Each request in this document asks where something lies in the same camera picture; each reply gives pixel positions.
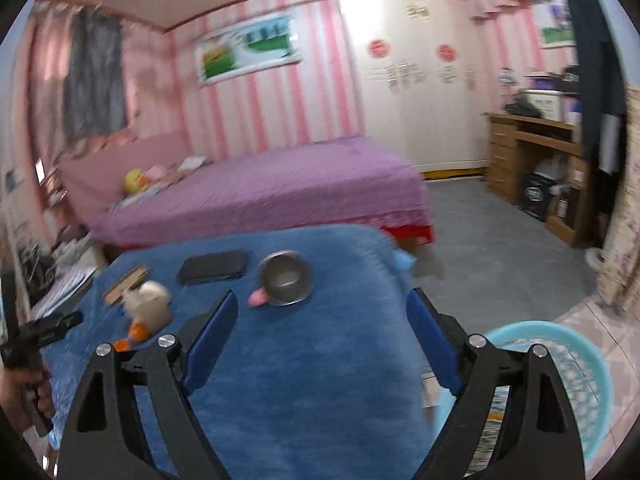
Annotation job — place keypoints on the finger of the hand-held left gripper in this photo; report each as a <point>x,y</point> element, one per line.
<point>60,324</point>

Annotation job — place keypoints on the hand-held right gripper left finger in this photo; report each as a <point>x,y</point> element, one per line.
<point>210,340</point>

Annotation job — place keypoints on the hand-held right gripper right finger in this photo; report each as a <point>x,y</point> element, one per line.
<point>432,340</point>

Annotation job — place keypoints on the light blue plastic basket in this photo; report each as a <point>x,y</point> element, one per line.
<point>585,385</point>

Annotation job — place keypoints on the person's left hand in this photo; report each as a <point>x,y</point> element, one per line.
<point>12,392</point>

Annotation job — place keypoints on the white perforated stool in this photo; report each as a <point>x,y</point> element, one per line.
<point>65,285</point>

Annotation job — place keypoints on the black smartphone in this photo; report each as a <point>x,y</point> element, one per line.
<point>212,267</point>

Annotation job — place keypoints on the brown phone case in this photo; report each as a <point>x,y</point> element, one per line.
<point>125,285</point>

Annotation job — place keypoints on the pink steel mug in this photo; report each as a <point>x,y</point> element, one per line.
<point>287,280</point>

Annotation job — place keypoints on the pink covered headboard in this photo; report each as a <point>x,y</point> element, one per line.
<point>100,170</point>

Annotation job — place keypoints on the yellow duck plush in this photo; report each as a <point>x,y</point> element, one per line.
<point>135,181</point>

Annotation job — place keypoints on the bed with purple cover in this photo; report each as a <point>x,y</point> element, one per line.
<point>275,190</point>

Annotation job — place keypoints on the dark printed box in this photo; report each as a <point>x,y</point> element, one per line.
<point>536,195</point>

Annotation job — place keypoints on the white round container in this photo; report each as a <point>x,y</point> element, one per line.
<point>596,260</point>

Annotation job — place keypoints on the wooden desk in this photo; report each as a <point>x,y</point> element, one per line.
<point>502,160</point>

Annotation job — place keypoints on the white wardrobe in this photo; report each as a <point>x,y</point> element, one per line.
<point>425,125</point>

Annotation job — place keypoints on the floral blue curtain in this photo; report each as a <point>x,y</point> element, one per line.
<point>625,210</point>

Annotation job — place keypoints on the pink window curtain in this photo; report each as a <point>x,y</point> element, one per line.
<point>45,85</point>

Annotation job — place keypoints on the grey curtain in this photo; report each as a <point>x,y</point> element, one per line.
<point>95,75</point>

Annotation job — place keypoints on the white storage box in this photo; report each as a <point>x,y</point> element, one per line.
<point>542,105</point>

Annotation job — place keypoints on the glass table lamp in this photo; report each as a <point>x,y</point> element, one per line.
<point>507,82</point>

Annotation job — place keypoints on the framed wedding photo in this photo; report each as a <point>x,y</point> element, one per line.
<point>250,45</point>

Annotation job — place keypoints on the dark hanging jacket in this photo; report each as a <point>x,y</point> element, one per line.
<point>595,60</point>

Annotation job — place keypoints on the small couple poster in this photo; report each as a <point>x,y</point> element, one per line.
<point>557,30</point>

